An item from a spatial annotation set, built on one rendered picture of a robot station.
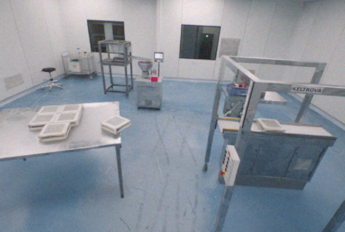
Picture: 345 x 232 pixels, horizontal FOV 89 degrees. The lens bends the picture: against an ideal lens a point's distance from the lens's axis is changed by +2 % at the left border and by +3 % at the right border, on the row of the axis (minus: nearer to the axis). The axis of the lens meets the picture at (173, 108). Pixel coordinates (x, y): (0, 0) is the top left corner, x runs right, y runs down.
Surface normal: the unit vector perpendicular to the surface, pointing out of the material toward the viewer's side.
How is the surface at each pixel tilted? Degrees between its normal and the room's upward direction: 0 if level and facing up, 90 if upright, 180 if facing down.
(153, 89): 90
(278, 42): 90
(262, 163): 90
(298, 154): 90
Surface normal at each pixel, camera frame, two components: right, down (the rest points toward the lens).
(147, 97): -0.04, 0.44
